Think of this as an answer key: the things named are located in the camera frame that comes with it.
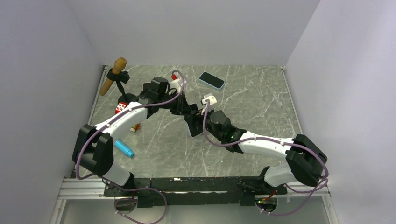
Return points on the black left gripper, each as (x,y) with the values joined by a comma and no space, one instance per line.
(182,107)

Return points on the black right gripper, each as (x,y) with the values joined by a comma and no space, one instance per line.
(210,112)

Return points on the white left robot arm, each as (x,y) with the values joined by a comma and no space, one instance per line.
(93,151)

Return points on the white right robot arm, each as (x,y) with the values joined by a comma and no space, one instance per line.
(302,160)

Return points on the red white toy block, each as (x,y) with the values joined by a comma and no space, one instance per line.
(120,107)

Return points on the small red yellow toy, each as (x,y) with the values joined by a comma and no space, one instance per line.
(135,128)

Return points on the blue marker pen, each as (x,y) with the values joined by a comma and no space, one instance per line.
(124,148)

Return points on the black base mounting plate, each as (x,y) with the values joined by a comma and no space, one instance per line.
(242,190)

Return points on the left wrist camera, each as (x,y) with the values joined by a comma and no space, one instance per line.
(176,83)

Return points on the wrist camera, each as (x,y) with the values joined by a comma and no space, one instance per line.
(176,83)
(208,98)

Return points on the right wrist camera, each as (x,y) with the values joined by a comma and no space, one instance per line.
(208,98)

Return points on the aluminium table edge rail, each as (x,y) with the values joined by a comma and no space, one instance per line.
(92,104)

